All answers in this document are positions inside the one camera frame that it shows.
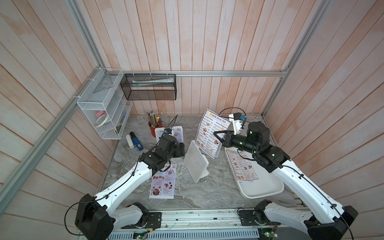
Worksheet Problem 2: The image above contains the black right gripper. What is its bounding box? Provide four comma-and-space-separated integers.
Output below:
214, 131, 260, 158

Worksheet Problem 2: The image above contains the dim sum menu sheet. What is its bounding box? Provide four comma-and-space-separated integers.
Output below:
195, 109, 231, 159

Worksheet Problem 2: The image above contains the white menu holder front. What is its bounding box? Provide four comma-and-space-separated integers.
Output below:
184, 140, 209, 183

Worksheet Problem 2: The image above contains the white menu holder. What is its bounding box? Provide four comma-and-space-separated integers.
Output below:
184, 140, 209, 183
155, 126, 184, 143

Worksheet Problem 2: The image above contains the red special menu sheet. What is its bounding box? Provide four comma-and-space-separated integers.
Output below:
149, 164, 177, 200

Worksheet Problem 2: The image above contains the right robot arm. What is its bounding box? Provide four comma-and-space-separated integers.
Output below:
214, 122, 358, 240

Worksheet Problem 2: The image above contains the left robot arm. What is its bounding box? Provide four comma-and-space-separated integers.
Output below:
75, 135, 185, 240

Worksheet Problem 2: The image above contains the white menu holder back left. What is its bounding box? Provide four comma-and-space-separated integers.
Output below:
155, 126, 184, 143

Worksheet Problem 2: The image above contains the dim sum menu in tray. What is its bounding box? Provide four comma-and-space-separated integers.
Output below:
226, 150, 259, 182

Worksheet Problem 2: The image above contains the red pencil cup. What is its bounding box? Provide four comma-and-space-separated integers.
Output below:
148, 122, 163, 137

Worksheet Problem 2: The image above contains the coloured pencils bundle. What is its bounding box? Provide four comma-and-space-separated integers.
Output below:
147, 112, 163, 128

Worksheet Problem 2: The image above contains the blue stapler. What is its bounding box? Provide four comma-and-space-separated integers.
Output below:
130, 132, 144, 151

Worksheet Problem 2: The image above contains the white eraser block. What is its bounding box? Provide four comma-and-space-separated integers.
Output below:
126, 135, 135, 149

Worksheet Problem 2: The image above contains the white plastic tray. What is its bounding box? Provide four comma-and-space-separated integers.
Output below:
225, 147, 285, 199

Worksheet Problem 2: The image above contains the black mesh basket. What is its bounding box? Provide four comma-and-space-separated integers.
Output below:
120, 73, 177, 101

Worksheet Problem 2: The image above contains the white tape roll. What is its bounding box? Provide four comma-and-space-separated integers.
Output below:
94, 113, 109, 128

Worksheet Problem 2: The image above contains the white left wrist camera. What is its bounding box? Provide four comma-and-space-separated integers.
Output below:
162, 128, 174, 136

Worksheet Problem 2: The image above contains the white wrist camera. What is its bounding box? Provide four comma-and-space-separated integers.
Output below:
229, 113, 246, 135
162, 128, 174, 136

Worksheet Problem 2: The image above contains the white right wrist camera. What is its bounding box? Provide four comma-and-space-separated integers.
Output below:
229, 113, 246, 135

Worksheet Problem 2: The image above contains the white wire shelf rack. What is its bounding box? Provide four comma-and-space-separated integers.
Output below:
77, 68, 132, 140

